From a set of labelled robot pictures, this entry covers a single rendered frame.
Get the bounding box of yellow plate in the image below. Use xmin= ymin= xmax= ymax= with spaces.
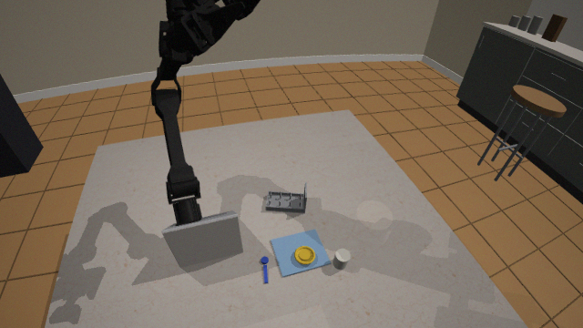
xmin=294 ymin=246 xmax=315 ymax=264

